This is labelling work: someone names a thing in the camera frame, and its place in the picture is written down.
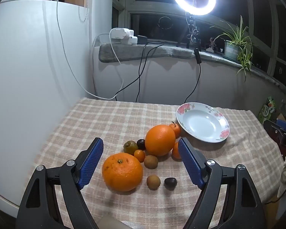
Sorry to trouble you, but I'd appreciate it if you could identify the large orange with stem scar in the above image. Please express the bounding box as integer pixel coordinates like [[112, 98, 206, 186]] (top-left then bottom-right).
[[102, 152, 143, 192]]

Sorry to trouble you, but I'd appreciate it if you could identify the black ring light tripod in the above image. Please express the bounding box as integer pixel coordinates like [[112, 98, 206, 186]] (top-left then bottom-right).
[[176, 12, 202, 50]]

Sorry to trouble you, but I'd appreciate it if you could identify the small brown kiwi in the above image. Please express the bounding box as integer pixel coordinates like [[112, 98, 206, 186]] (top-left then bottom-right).
[[146, 175, 161, 190], [143, 155, 159, 170]]

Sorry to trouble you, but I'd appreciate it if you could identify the beige checked tablecloth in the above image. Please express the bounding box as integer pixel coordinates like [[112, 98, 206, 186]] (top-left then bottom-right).
[[32, 97, 285, 229]]

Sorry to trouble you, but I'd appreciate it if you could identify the white floral plate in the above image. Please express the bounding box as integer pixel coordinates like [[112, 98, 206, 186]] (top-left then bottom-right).
[[176, 102, 230, 144]]

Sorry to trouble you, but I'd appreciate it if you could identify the potted spider plant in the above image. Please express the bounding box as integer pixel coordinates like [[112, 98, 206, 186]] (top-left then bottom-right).
[[210, 15, 255, 81]]

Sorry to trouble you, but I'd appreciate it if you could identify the white power strip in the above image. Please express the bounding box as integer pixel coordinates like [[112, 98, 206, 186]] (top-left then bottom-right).
[[109, 27, 139, 46]]

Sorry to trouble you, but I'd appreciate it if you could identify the white cabinet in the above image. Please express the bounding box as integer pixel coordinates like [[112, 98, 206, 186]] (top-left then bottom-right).
[[0, 0, 90, 208]]

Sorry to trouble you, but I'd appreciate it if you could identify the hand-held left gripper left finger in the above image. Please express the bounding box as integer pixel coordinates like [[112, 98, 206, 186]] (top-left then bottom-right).
[[15, 137, 104, 229]]

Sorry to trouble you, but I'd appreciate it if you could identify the small pink flowering plant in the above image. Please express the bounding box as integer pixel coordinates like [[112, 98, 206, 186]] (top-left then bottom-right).
[[208, 37, 218, 52]]

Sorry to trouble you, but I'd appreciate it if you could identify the green printed carton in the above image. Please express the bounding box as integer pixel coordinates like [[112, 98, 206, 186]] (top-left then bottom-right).
[[258, 97, 277, 126]]

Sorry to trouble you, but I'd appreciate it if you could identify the white cable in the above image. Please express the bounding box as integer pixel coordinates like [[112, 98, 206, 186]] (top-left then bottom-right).
[[56, 0, 124, 101]]

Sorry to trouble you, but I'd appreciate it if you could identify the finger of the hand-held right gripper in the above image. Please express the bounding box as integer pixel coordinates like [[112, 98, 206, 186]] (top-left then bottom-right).
[[276, 119, 286, 134]]

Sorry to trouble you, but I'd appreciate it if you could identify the small tangerine with stem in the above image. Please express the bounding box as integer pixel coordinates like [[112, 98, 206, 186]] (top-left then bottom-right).
[[169, 122, 182, 139]]

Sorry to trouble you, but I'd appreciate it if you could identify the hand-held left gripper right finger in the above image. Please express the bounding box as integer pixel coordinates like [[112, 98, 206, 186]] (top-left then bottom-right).
[[178, 138, 268, 229]]

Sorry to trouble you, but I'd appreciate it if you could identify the white bead chain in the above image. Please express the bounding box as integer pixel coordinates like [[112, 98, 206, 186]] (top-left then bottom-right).
[[79, 0, 90, 22]]

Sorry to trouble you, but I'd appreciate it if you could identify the black power cable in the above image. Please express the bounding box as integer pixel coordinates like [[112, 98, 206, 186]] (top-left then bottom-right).
[[115, 45, 158, 99], [135, 43, 165, 103]]

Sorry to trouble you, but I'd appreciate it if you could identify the black ring light cable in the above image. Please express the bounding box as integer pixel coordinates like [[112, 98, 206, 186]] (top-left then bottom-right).
[[183, 48, 203, 104]]

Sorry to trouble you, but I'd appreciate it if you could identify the large smooth oval orange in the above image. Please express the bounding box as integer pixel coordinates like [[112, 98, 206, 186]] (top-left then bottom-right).
[[145, 124, 176, 156]]

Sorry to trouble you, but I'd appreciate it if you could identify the white window frame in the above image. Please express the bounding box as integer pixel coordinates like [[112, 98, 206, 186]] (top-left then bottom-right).
[[112, 0, 286, 89]]

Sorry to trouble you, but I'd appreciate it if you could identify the green-brown kiwi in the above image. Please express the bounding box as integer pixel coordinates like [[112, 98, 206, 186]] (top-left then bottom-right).
[[123, 140, 139, 155]]

